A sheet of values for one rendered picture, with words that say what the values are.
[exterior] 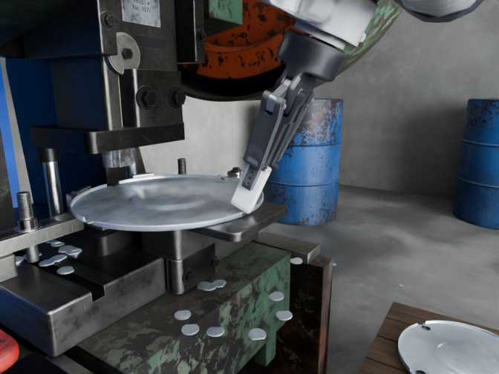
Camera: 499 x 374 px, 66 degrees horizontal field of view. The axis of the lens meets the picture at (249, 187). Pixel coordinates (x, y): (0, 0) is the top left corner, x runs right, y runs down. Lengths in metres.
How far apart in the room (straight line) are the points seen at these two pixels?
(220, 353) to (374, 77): 3.45
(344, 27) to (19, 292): 0.49
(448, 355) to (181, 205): 0.72
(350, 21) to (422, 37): 3.37
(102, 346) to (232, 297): 0.19
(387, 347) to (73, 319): 0.74
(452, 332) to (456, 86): 2.83
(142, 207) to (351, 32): 0.35
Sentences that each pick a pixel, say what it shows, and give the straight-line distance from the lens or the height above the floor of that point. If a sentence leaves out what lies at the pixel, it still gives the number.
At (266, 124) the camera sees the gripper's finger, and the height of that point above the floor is 0.91.
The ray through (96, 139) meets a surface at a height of 0.88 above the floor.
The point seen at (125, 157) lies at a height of 0.84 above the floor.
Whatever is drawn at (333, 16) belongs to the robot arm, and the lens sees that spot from 0.43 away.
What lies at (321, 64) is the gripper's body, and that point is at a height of 0.97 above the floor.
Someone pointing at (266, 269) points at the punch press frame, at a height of 0.64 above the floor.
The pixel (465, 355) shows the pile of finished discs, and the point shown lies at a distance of 1.06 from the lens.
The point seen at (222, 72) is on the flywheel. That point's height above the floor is 0.99.
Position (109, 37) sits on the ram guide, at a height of 1.01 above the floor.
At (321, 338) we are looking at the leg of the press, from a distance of 0.84.
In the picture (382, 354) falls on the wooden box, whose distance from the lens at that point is 1.02.
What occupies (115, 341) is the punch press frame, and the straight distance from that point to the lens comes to 0.54.
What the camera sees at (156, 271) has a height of 0.69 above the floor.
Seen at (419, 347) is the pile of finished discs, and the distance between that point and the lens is 1.05.
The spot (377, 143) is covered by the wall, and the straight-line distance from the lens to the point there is 3.88.
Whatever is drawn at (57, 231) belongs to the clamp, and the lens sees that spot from 0.63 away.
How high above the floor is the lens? 0.95
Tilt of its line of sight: 14 degrees down
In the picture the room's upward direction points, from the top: straight up
